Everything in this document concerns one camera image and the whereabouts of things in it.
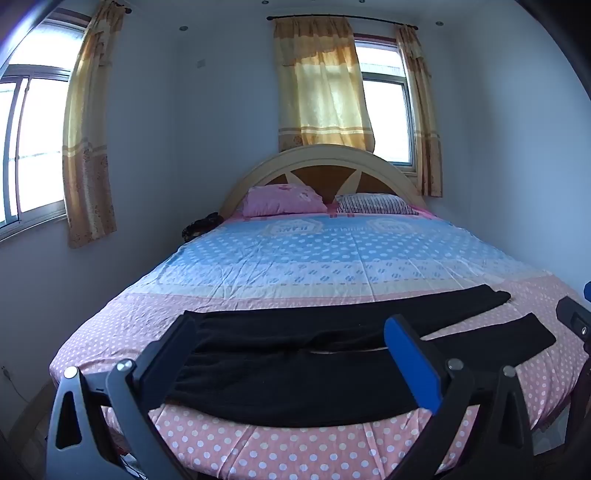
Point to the striped pillow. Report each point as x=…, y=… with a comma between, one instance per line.
x=376, y=204

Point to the dark bag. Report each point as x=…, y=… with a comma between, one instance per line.
x=198, y=228

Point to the yellow curtain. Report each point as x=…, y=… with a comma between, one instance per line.
x=323, y=92
x=422, y=115
x=87, y=138

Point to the black curtain rod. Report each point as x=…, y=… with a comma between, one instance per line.
x=314, y=18

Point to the pink pillow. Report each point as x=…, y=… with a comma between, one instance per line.
x=281, y=201

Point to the large sliding window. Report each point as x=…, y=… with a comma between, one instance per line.
x=37, y=138

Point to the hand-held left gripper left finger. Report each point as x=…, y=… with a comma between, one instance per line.
x=170, y=347

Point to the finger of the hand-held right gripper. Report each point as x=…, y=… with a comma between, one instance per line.
x=587, y=290
x=575, y=321

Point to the polka dot bedsheet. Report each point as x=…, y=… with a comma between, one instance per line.
x=323, y=258

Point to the small window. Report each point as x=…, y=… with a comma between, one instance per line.
x=385, y=101

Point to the arched wooden bed headboard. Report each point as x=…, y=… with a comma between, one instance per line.
x=318, y=177

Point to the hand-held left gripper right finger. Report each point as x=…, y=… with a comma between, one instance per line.
x=411, y=355

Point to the black pants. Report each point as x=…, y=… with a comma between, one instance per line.
x=300, y=383

